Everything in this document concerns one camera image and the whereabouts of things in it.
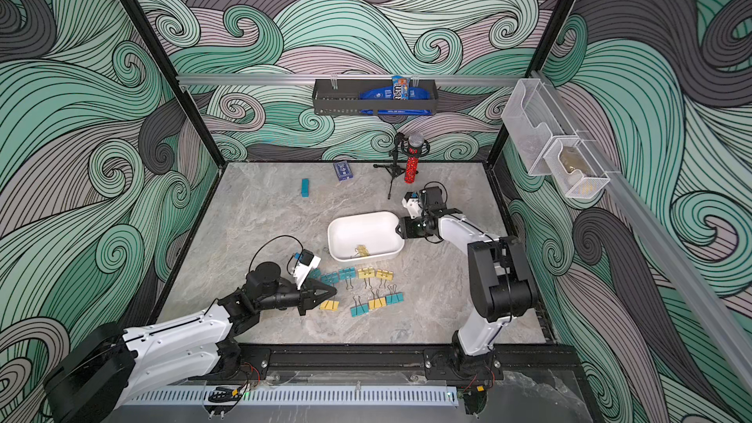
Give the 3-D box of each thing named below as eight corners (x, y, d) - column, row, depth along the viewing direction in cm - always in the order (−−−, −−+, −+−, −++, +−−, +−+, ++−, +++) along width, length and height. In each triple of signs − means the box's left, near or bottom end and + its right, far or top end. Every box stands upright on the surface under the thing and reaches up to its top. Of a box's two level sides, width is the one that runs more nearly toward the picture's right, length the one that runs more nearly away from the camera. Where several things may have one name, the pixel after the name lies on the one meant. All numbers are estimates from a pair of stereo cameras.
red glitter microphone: (403, 197, 112) (411, 143, 91) (402, 188, 115) (409, 134, 94) (414, 197, 112) (424, 143, 91) (412, 188, 115) (422, 134, 94)
